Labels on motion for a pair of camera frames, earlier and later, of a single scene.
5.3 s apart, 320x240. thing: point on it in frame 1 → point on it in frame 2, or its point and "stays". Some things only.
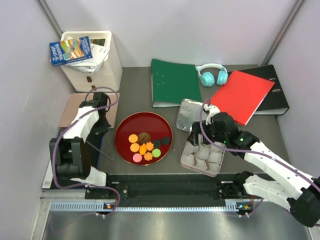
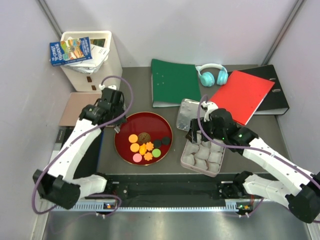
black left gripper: x=101 y=131 → x=121 y=108
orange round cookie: x=133 y=138 stays
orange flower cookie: x=149 y=146 stays
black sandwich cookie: x=166 y=140 stays
